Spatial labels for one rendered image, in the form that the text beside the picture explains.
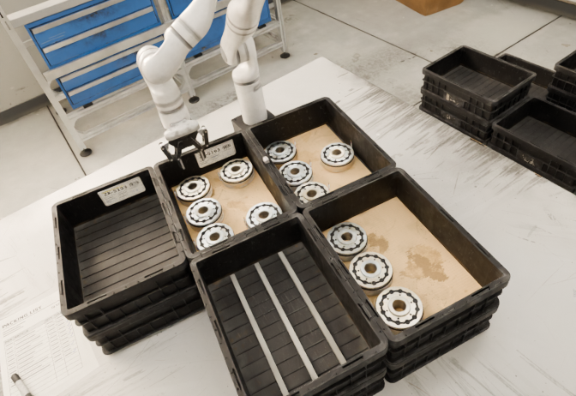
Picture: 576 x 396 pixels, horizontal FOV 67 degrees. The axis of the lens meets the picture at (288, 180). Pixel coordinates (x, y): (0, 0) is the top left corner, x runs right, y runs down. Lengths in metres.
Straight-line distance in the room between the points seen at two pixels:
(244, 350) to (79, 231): 0.66
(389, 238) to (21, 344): 1.04
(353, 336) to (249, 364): 0.23
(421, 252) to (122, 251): 0.81
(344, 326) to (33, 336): 0.87
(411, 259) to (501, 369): 0.31
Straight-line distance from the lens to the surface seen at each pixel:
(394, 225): 1.20
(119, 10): 2.96
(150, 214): 1.38
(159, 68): 1.07
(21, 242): 1.74
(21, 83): 3.91
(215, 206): 1.27
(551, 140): 2.26
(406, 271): 1.12
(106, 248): 1.36
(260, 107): 1.58
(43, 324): 1.48
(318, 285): 1.10
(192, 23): 1.08
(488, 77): 2.39
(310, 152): 1.41
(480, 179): 1.53
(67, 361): 1.37
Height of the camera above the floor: 1.77
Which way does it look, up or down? 45 degrees down
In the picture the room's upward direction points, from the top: 11 degrees counter-clockwise
